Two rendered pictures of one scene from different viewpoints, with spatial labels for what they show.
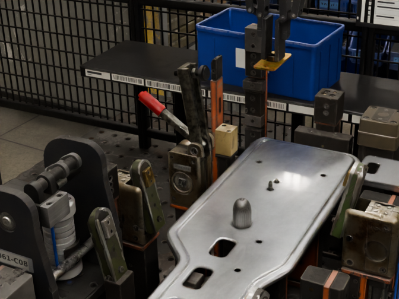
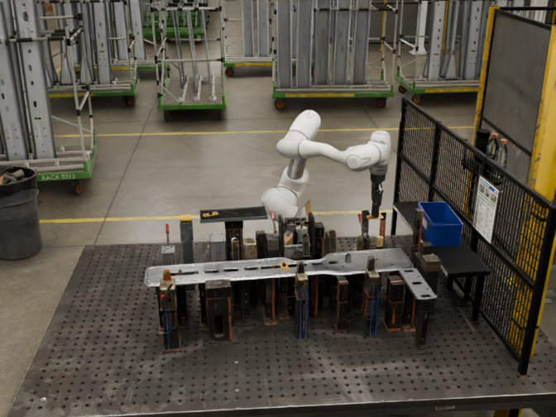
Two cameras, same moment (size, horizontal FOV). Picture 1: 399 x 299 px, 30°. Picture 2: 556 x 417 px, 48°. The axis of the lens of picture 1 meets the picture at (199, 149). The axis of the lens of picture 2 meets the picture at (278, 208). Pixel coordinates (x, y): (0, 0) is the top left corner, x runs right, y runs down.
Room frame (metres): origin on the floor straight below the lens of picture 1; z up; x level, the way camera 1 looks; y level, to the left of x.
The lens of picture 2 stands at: (-0.93, -2.17, 2.59)
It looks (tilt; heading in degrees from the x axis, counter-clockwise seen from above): 24 degrees down; 54
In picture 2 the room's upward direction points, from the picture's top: straight up
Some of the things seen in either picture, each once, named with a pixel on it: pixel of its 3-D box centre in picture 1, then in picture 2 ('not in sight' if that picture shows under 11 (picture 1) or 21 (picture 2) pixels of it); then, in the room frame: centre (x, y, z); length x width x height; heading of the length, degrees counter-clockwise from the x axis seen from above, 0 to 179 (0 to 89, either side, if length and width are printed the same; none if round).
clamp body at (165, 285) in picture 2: not in sight; (170, 315); (0.15, 0.20, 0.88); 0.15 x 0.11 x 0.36; 62
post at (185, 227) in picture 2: not in sight; (188, 256); (0.48, 0.61, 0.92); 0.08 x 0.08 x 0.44; 62
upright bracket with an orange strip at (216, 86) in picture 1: (218, 172); (380, 252); (1.33, -0.04, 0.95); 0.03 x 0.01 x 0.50; 152
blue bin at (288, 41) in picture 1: (268, 51); (438, 223); (1.64, -0.17, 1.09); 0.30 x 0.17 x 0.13; 57
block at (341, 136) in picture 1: (320, 194); (417, 281); (1.40, -0.26, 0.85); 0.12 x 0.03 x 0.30; 62
